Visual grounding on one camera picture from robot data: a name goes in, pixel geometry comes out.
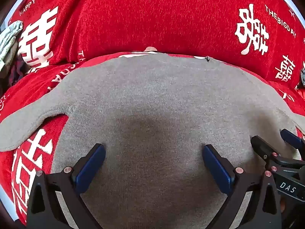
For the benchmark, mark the red printed sofa cover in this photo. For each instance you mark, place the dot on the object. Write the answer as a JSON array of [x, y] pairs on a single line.
[[154, 16]]

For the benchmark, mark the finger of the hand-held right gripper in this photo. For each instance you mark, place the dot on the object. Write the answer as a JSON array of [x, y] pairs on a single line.
[[292, 138], [262, 146]]

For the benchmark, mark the small grey cloth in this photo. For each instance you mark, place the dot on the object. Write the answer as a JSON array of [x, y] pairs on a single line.
[[302, 76]]

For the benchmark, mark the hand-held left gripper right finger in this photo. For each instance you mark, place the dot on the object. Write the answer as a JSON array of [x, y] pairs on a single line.
[[218, 169]]

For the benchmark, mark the white grey crumpled cloth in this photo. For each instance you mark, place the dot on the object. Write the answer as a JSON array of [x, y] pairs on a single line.
[[9, 41]]

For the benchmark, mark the dark plaid cloth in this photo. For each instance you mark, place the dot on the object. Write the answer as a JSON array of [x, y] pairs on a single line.
[[16, 70]]

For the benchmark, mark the grey knit sweater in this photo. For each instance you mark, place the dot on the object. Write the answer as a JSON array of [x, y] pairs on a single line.
[[152, 114]]

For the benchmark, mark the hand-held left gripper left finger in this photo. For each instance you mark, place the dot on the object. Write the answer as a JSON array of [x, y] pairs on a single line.
[[91, 169]]

